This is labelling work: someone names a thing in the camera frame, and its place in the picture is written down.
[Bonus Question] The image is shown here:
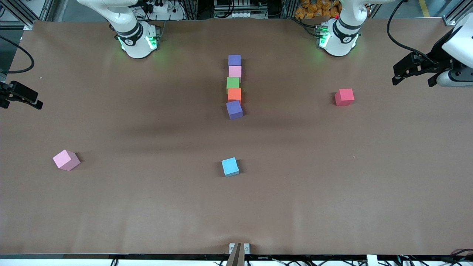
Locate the red foam cube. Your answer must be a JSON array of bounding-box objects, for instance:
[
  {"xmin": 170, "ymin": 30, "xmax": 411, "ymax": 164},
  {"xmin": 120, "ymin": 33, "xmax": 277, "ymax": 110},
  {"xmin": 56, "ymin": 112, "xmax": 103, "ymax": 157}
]
[{"xmin": 334, "ymin": 88, "xmax": 355, "ymax": 106}]

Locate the aluminium frame profile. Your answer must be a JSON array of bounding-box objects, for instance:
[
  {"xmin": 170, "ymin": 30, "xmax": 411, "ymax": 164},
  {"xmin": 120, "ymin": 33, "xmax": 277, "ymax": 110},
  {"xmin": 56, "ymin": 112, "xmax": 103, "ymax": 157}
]
[
  {"xmin": 0, "ymin": 0, "xmax": 56, "ymax": 30},
  {"xmin": 443, "ymin": 0, "xmax": 473, "ymax": 26}
]

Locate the orange plastic bags pile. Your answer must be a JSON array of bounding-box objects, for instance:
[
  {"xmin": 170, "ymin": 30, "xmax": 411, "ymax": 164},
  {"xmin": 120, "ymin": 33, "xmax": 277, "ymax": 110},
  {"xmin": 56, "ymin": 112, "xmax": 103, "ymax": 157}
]
[{"xmin": 295, "ymin": 0, "xmax": 340, "ymax": 20}]

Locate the small metal bracket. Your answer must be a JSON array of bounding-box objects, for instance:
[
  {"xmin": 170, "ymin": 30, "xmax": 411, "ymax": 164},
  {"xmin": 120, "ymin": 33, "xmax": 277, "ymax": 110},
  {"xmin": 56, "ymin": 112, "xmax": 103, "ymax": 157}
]
[{"xmin": 229, "ymin": 243, "xmax": 250, "ymax": 255}]

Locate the metal equipment rack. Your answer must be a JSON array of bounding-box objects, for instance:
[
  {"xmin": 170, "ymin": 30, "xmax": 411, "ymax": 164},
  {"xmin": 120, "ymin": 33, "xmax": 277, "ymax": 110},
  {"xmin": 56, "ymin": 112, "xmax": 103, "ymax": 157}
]
[{"xmin": 214, "ymin": 0, "xmax": 268, "ymax": 19}]

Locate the brown table mat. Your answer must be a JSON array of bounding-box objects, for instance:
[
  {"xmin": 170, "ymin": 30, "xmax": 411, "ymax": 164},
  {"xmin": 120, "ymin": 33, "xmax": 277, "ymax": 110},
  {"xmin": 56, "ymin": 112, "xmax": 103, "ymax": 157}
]
[{"xmin": 0, "ymin": 18, "xmax": 473, "ymax": 256}]

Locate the white power strip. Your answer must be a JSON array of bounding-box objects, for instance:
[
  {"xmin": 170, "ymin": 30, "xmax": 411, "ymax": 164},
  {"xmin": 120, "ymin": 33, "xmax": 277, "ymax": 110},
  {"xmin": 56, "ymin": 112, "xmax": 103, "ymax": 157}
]
[{"xmin": 146, "ymin": 2, "xmax": 174, "ymax": 13}]

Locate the cyan foam cube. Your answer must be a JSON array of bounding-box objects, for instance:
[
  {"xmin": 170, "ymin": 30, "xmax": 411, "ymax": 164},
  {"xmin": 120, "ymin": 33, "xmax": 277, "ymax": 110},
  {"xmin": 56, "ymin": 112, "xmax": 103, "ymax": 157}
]
[{"xmin": 221, "ymin": 157, "xmax": 240, "ymax": 177}]

